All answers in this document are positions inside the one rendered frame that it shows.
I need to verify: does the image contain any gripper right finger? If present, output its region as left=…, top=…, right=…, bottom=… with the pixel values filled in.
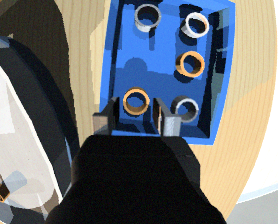
left=152, top=98, right=181, bottom=136

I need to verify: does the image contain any blue open-top crate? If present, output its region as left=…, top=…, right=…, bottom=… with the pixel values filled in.
left=99, top=0, right=235, bottom=145

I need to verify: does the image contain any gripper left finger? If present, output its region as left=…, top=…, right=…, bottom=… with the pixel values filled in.
left=92, top=97, right=120, bottom=135

